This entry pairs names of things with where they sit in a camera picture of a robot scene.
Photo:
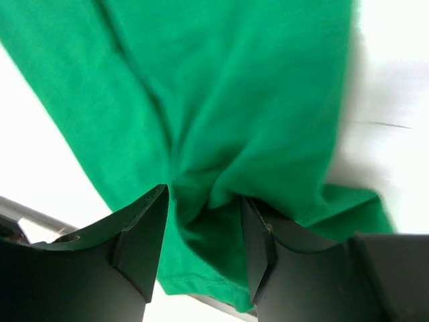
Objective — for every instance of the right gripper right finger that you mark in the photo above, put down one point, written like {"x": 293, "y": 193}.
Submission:
{"x": 297, "y": 275}

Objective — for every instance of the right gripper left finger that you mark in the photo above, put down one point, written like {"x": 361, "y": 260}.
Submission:
{"x": 103, "y": 272}

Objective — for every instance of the green t shirt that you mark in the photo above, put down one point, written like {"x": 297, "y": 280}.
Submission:
{"x": 217, "y": 99}

